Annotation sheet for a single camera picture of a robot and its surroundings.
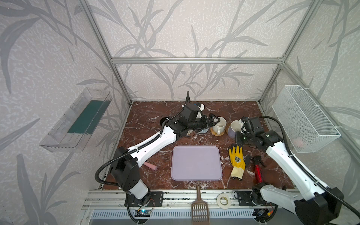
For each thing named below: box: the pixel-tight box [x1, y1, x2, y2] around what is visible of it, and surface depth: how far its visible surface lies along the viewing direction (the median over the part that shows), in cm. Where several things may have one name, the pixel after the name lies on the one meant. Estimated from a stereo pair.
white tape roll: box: [216, 193, 232, 210], surface depth 74 cm
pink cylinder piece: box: [143, 161, 158, 171], surface depth 86 cm
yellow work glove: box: [228, 145, 246, 180], surface depth 86 cm
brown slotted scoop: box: [191, 181, 210, 225], surface depth 72 cm
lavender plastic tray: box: [171, 145, 223, 181], surface depth 89 cm
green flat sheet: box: [67, 100, 111, 135], surface depth 68 cm
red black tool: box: [253, 155, 266, 184], surface depth 82 cm
